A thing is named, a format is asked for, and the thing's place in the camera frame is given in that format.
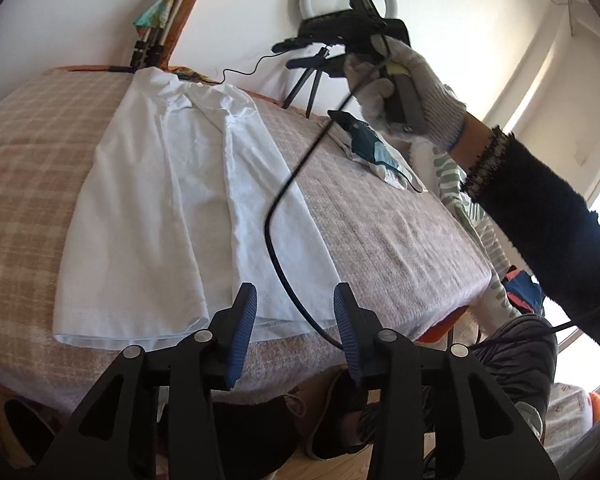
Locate person's right forearm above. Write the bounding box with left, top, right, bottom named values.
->
left=450, top=110, right=600, bottom=341

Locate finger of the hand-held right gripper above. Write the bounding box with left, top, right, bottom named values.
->
left=285, top=54, right=350, bottom=79
left=272, top=35, right=331, bottom=55

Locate thick black cable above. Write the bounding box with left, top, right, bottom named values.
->
left=263, top=35, right=396, bottom=352

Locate thin black cable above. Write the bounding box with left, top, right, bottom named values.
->
left=222, top=51, right=287, bottom=86

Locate blue and red bag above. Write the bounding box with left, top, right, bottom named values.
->
left=501, top=267, right=547, bottom=317

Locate blue patterned cloth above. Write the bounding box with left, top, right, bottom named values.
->
left=327, top=109, right=427, bottom=194

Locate person's grey trouser leg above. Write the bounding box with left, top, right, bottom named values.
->
left=472, top=313, right=559, bottom=443

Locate white shirt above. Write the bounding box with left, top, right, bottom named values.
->
left=52, top=66, right=342, bottom=352

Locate black tripod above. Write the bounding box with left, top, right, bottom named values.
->
left=282, top=47, right=331, bottom=119

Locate green striped white cloth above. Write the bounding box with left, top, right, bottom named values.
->
left=410, top=140, right=523, bottom=322

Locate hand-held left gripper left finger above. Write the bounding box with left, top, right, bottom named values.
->
left=32, top=282, right=258, bottom=480

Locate folded stand with colourful cloth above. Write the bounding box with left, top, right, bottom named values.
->
left=129, top=0, right=216, bottom=72

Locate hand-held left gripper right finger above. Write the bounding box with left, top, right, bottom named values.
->
left=332, top=282, right=561, bottom=480

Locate plaid blanket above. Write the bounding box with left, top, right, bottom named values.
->
left=0, top=66, right=493, bottom=413

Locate person's right hand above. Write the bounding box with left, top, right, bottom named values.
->
left=342, top=36, right=469, bottom=154

